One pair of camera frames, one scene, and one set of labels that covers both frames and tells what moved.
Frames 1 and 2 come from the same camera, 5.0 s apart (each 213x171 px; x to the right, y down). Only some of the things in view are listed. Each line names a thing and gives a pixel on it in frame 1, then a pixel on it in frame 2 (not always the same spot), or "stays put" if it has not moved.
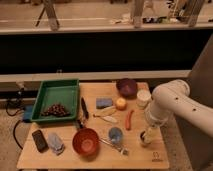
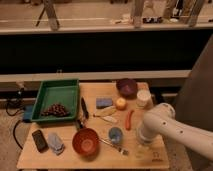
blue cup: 115,135 stays put
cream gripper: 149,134 → 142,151
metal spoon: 115,147 stays put
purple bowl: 127,87 stays put
